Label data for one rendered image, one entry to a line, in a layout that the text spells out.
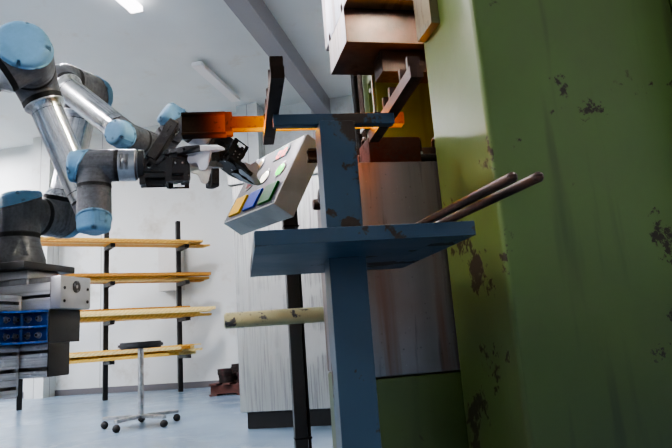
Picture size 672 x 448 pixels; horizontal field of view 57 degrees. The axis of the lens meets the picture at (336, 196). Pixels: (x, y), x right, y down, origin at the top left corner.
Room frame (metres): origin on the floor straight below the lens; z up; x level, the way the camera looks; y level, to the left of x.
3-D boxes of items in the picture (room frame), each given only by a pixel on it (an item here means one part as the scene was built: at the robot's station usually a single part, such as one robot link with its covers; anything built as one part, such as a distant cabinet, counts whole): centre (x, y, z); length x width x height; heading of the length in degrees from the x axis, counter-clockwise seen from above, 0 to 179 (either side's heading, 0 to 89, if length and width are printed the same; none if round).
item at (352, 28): (1.57, -0.24, 1.32); 0.42 x 0.20 x 0.10; 102
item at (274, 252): (1.01, -0.01, 0.69); 0.40 x 0.30 x 0.02; 9
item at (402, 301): (1.52, -0.26, 0.69); 0.56 x 0.38 x 0.45; 102
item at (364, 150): (1.36, -0.13, 0.95); 0.12 x 0.09 x 0.07; 102
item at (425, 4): (1.24, -0.23, 1.27); 0.09 x 0.02 x 0.17; 12
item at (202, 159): (1.36, 0.29, 0.98); 0.09 x 0.03 x 0.06; 66
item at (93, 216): (1.38, 0.56, 0.88); 0.11 x 0.08 x 0.11; 21
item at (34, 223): (1.81, 0.94, 0.98); 0.13 x 0.12 x 0.14; 155
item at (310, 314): (1.84, 0.13, 0.62); 0.44 x 0.05 x 0.05; 102
